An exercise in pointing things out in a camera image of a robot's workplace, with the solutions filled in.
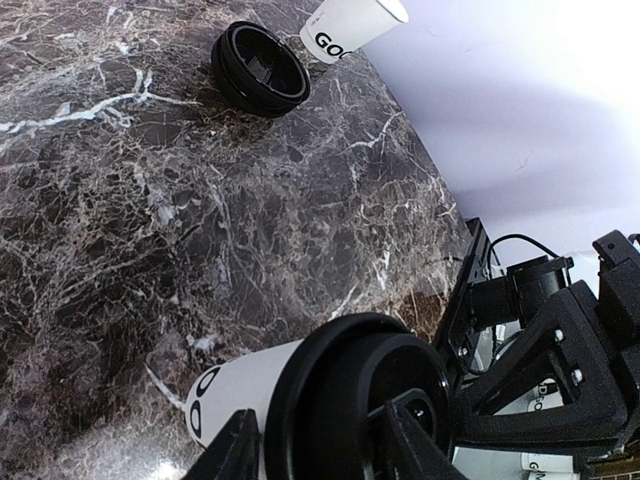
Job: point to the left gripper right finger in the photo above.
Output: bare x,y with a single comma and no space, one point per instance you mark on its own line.
403,436

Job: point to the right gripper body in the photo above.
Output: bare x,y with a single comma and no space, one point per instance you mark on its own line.
617,329

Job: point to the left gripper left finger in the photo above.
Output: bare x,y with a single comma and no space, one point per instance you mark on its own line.
233,454

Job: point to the single black cup lid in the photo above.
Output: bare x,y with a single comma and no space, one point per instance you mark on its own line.
324,420

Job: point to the white paper coffee cup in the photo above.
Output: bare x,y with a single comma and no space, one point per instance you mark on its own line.
337,28

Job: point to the black plastic cup lids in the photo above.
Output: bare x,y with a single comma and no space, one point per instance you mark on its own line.
256,72

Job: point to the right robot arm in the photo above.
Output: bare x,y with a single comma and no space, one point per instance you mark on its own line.
569,381

